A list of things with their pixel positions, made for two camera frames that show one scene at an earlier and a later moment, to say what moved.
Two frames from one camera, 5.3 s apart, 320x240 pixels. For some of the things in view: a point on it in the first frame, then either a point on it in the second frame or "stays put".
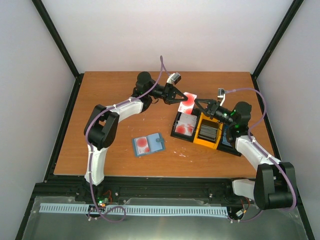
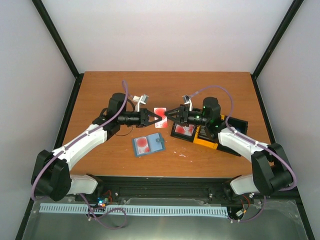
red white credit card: (143, 145) stays put
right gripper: (211, 108) -> (183, 113)
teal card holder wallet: (144, 145) stays put
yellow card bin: (206, 143) stays put
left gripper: (168, 93) -> (144, 117)
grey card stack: (208, 132) stays put
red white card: (186, 107) -> (160, 112)
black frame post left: (42, 10) stays put
